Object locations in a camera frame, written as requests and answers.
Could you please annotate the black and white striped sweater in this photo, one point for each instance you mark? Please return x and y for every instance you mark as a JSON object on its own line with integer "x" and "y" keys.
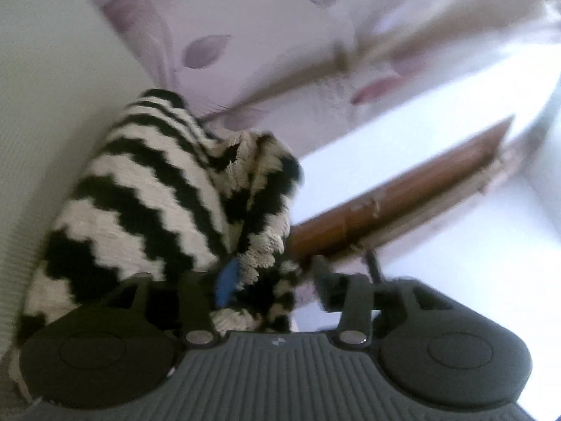
{"x": 131, "y": 193}

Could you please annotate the tulip print sheer curtain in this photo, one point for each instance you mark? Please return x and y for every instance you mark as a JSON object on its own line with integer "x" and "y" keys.
{"x": 263, "y": 52}

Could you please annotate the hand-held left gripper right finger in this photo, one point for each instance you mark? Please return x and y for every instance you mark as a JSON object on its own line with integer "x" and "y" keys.
{"x": 332, "y": 291}

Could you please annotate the brown wooden window frame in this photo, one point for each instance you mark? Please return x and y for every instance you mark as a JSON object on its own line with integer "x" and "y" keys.
{"x": 407, "y": 184}

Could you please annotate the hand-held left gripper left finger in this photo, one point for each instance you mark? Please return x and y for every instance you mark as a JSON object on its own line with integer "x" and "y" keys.
{"x": 228, "y": 284}

